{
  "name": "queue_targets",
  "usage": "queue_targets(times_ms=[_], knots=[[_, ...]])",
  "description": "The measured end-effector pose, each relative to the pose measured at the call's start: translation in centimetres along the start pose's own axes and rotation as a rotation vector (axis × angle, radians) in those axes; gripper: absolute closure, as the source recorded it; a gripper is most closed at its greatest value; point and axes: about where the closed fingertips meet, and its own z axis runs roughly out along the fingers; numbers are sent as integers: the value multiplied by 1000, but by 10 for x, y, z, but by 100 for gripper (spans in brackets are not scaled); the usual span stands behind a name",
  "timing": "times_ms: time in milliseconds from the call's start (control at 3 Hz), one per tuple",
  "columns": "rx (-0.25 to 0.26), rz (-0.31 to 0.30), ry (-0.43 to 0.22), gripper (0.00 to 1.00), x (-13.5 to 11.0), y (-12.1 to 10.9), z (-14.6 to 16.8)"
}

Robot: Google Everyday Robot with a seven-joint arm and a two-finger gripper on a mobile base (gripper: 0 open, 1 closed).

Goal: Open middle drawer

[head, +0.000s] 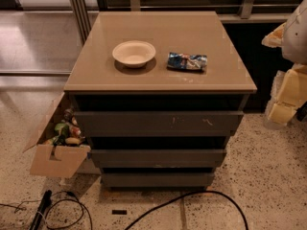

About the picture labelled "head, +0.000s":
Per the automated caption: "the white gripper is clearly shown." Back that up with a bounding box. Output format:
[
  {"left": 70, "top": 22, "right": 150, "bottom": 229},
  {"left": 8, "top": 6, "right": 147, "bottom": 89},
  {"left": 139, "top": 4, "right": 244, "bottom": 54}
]
[{"left": 268, "top": 64, "right": 307, "bottom": 125}]

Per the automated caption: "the grey drawer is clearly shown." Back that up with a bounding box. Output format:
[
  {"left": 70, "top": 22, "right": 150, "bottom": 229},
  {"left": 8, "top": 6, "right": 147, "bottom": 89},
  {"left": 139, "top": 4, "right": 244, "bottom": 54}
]
[
  {"left": 75, "top": 111, "right": 244, "bottom": 137},
  {"left": 91, "top": 149, "right": 226, "bottom": 168},
  {"left": 102, "top": 172, "right": 214, "bottom": 188}
]

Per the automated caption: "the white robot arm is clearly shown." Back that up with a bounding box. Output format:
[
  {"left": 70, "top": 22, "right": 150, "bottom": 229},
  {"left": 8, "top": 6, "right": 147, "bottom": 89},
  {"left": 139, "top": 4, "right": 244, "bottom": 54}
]
[{"left": 262, "top": 0, "right": 307, "bottom": 126}]

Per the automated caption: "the grey top drawer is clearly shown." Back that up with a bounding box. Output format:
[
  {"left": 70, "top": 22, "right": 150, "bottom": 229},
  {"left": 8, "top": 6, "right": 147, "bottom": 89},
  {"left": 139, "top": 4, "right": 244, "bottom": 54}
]
[{"left": 75, "top": 111, "right": 244, "bottom": 137}]

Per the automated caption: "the grey drawer cabinet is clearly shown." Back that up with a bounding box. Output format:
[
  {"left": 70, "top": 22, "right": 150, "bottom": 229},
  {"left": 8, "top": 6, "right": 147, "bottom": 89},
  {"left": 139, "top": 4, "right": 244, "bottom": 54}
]
[{"left": 64, "top": 11, "right": 256, "bottom": 174}]

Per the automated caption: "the grey bottom drawer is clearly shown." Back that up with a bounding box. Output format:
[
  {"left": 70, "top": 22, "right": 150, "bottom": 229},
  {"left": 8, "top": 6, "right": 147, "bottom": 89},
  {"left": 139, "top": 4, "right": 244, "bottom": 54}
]
[{"left": 102, "top": 172, "right": 214, "bottom": 188}]

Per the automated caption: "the blue crumpled snack bag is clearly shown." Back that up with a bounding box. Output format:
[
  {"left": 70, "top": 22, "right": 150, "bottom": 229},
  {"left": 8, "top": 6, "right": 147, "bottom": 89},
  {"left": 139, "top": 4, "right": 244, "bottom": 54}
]
[{"left": 167, "top": 53, "right": 207, "bottom": 71}]

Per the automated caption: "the white paper bowl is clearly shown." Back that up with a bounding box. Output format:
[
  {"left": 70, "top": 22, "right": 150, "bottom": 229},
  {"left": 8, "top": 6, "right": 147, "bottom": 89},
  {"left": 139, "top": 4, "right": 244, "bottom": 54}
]
[{"left": 112, "top": 40, "right": 156, "bottom": 68}]

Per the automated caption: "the red toy item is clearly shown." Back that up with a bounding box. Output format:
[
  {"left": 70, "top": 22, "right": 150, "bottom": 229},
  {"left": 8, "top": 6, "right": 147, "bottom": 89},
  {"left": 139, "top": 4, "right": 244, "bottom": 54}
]
[{"left": 69, "top": 126, "right": 81, "bottom": 138}]

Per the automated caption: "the yellow toy banana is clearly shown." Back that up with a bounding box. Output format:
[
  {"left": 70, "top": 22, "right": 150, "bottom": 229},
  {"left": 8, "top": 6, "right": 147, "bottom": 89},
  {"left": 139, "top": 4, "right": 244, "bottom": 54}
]
[{"left": 65, "top": 137, "right": 82, "bottom": 145}]

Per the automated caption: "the green toy item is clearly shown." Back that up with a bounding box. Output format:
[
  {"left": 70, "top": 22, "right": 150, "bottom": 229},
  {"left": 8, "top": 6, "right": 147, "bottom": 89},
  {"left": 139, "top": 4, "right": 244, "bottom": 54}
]
[{"left": 55, "top": 123, "right": 69, "bottom": 137}]

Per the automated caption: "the cardboard box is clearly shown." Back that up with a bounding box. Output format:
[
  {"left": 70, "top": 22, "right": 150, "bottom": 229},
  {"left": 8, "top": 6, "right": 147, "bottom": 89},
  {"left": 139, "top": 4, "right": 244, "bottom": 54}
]
[{"left": 24, "top": 93, "right": 90, "bottom": 178}]

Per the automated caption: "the black stick tool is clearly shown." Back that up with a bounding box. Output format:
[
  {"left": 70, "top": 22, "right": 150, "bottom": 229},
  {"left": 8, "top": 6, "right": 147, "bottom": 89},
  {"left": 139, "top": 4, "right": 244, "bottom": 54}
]
[{"left": 28, "top": 190, "right": 52, "bottom": 230}]

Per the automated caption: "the thick black floor cable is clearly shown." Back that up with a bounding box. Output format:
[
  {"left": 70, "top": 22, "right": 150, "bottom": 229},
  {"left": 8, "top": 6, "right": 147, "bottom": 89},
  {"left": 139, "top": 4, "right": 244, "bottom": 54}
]
[{"left": 124, "top": 190, "right": 249, "bottom": 230}]

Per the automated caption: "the thin black looped cable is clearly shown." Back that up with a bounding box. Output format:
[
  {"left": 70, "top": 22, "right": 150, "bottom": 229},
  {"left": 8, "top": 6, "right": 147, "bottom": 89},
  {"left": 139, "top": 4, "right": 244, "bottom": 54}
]
[{"left": 0, "top": 190, "right": 94, "bottom": 230}]

